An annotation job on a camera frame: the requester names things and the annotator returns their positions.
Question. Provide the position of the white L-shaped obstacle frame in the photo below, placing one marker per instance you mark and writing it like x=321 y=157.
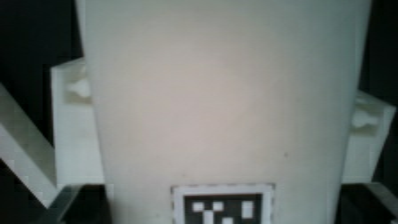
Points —
x=28 y=152

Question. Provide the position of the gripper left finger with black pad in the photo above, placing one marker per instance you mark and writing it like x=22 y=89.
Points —
x=79 y=207

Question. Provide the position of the white cabinet body box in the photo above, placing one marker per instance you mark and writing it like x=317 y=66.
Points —
x=76 y=136

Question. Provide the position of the white cabinet top block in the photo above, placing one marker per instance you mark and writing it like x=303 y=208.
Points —
x=225 y=80

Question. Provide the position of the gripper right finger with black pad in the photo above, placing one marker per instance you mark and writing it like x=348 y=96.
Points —
x=369 y=204

